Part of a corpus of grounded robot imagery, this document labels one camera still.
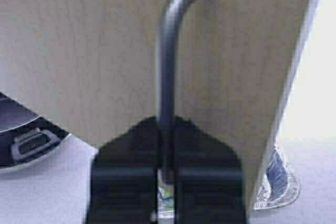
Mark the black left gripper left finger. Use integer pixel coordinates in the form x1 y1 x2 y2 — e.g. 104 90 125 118
88 116 159 223

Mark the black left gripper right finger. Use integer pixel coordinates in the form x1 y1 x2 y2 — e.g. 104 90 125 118
172 116 248 223

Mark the grey metal cabinet handle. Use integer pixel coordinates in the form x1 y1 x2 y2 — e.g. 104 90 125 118
155 0 197 184

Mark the black cooking pot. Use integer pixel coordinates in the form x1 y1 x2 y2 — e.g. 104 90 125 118
1 94 70 169

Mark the upper left cabinet door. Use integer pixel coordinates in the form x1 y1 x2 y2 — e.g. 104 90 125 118
1 0 319 204

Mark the Ziploc bag box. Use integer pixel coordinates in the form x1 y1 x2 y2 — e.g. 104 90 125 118
157 184 175 220

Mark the grey patterned dish towel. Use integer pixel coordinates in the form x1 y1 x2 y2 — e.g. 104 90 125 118
253 142 301 211

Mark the steel frying pan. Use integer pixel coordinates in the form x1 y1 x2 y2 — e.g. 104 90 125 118
1 116 71 175

